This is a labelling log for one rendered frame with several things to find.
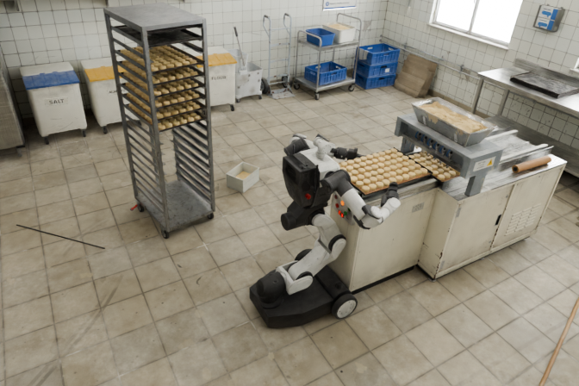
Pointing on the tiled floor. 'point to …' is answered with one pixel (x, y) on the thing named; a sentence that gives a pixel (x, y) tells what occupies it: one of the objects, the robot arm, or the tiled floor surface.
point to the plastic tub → (242, 177)
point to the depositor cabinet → (486, 214)
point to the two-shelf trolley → (320, 61)
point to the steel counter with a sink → (500, 77)
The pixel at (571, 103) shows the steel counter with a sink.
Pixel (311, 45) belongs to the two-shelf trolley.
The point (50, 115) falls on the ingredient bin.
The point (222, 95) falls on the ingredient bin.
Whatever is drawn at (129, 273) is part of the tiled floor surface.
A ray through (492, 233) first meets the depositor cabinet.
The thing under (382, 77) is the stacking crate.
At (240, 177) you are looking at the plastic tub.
